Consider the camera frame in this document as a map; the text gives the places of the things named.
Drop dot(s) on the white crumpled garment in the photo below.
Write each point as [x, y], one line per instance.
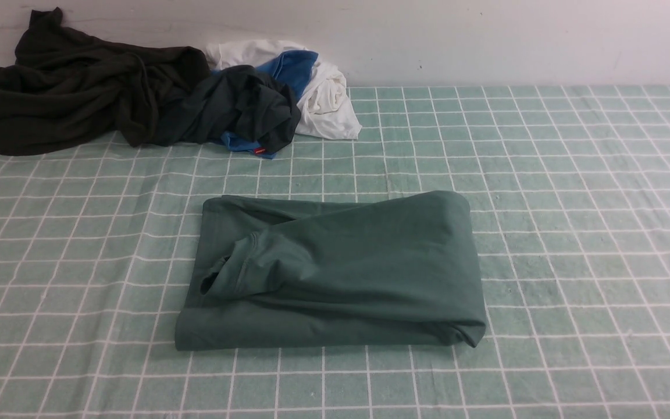
[326, 109]

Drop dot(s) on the blue crumpled garment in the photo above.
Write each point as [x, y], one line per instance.
[293, 68]

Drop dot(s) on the green checkered table cloth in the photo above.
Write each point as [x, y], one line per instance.
[570, 195]

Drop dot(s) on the green long sleeve shirt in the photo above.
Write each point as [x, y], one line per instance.
[272, 273]

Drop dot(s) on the dark olive crumpled garment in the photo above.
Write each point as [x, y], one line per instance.
[67, 88]

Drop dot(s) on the dark teal crumpled shirt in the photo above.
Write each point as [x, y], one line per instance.
[239, 107]

